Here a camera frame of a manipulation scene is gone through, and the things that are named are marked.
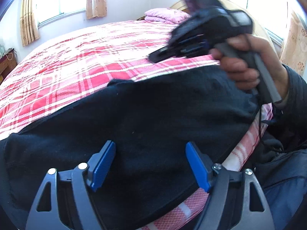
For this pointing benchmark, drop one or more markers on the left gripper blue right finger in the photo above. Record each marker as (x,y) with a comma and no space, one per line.
(236,199)

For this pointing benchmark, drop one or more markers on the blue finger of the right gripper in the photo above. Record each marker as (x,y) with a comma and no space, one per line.
(195,50)
(165,53)

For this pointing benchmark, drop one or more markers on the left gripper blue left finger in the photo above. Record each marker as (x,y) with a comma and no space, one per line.
(63,198)

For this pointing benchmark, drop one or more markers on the black pants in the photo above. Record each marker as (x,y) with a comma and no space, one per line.
(150,122)

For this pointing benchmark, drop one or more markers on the dark jacket right forearm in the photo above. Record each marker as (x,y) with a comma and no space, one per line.
(290,125)

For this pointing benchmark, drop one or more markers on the person's right hand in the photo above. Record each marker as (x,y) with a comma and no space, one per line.
(243,73)

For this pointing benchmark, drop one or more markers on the cream wooden headboard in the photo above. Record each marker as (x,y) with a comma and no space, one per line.
(258,30)

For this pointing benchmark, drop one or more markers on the folded pink blanket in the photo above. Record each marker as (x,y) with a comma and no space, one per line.
(166,15)

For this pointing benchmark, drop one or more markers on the side window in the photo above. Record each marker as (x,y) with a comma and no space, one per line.
(272,15)

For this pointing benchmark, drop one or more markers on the yellow side curtain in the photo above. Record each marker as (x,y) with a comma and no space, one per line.
(293,49)

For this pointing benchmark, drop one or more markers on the right beige curtain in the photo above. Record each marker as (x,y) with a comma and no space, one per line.
(96,9)

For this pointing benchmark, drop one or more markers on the beige curtain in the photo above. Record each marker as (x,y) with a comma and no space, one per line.
(96,9)
(28,26)

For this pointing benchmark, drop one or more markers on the red plaid bed sheet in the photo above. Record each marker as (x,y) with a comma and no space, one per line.
(75,65)

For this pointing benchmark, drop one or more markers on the left beige curtain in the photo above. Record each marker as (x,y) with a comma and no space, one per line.
(28,26)

